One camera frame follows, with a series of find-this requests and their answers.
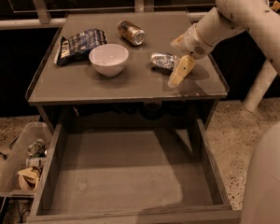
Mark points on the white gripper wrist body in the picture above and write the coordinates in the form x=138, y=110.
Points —
x=192, y=45

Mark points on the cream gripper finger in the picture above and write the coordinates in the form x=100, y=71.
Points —
x=178, y=43
x=182, y=68

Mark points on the crushed silver-blue redbull can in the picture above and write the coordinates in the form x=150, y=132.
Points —
x=163, y=61

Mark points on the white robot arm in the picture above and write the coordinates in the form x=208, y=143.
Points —
x=262, y=187

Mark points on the brown soda can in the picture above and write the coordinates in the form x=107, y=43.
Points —
x=131, y=33

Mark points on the open grey top drawer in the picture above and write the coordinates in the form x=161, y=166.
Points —
x=121, y=169

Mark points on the green can in bin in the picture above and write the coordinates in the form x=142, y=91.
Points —
x=37, y=148

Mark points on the white can in bin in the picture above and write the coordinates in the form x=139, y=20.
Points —
x=38, y=162

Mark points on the metal railing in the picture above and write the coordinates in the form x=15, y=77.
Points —
x=84, y=16

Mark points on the white ceramic bowl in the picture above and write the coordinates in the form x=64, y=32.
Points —
x=109, y=59

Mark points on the grey cabinet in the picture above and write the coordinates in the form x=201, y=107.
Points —
x=79, y=83

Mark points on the blue chip bag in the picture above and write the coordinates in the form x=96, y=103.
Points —
x=78, y=47

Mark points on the yellow crumpled wrapper in bin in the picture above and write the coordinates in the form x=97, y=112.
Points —
x=29, y=178

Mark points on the clear plastic bin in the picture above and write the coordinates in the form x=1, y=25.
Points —
x=9, y=178

